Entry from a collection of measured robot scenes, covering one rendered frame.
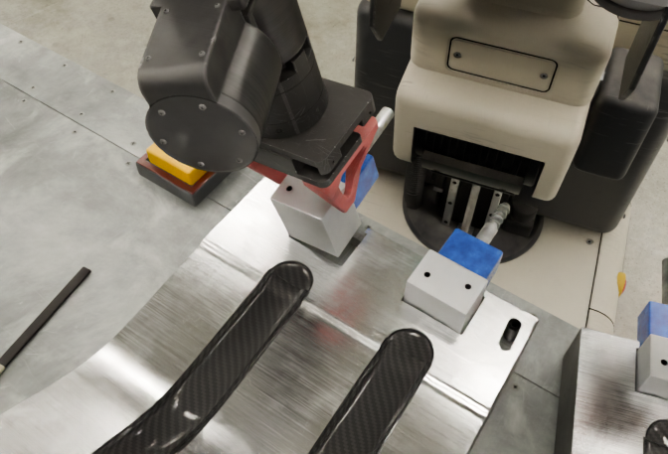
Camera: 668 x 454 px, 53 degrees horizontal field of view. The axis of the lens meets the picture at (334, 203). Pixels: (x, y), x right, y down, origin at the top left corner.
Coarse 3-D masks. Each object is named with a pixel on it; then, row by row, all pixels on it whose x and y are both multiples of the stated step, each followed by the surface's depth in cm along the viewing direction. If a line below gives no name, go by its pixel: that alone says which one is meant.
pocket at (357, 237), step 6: (354, 234) 58; (360, 234) 58; (366, 234) 56; (300, 240) 58; (354, 240) 58; (360, 240) 57; (306, 246) 58; (312, 246) 58; (348, 246) 58; (354, 246) 58; (318, 252) 58; (324, 252) 58; (342, 252) 58; (348, 252) 58; (330, 258) 57; (336, 258) 57; (342, 258) 57; (342, 264) 57
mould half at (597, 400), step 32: (576, 352) 54; (608, 352) 53; (576, 384) 52; (608, 384) 51; (576, 416) 50; (608, 416) 50; (640, 416) 50; (576, 448) 48; (608, 448) 48; (640, 448) 48
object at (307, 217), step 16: (384, 112) 57; (384, 128) 56; (368, 160) 53; (288, 176) 52; (368, 176) 54; (288, 192) 51; (304, 192) 51; (288, 208) 51; (304, 208) 50; (320, 208) 50; (352, 208) 52; (288, 224) 53; (304, 224) 51; (320, 224) 50; (336, 224) 51; (352, 224) 53; (304, 240) 54; (320, 240) 52; (336, 240) 52
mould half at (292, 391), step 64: (256, 192) 58; (192, 256) 55; (256, 256) 54; (320, 256) 54; (384, 256) 54; (192, 320) 51; (320, 320) 51; (384, 320) 51; (64, 384) 47; (128, 384) 48; (256, 384) 48; (320, 384) 48; (448, 384) 48; (0, 448) 41; (64, 448) 42; (192, 448) 45; (256, 448) 45; (384, 448) 45; (448, 448) 45
